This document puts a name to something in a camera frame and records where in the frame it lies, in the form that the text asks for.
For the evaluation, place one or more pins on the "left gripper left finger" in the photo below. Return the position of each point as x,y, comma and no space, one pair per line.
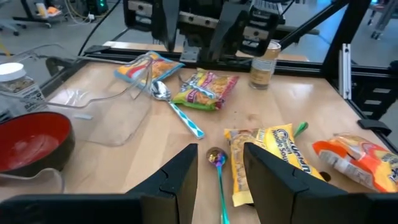
93,211

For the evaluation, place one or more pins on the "black cart with orange items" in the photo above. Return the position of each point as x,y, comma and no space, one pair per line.
46,11

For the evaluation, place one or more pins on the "blue ramen pack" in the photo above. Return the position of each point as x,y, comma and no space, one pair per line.
164,67

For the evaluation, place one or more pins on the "black table edge bracket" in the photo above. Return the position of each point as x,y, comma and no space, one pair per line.
373,126

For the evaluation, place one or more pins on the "orange chicken ramen pack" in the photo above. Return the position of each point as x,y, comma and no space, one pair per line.
357,161

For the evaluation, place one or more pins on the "tan lidded can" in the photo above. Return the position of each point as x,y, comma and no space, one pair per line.
264,68

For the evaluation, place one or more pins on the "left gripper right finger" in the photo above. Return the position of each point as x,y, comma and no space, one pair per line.
311,205

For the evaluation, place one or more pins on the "black computer tower green lights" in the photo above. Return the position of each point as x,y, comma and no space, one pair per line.
96,6

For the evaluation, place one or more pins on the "green toothbrush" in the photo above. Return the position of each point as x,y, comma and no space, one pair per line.
216,155

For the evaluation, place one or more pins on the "red and black bowl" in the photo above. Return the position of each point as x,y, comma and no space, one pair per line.
31,146

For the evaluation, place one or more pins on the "white cap bagel seasoning jar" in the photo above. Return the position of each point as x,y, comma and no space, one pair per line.
12,73

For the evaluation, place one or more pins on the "yellow ramen noodle pack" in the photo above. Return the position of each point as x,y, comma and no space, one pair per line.
280,140

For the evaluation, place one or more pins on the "green spoon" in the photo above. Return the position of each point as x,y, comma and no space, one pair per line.
301,127

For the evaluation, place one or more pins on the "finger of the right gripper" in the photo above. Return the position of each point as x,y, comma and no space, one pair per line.
168,18
228,34

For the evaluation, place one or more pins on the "black aluminium table frame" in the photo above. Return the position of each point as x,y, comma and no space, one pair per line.
348,31

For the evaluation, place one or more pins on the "silver aluminium bracket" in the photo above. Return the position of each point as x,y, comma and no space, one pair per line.
345,71

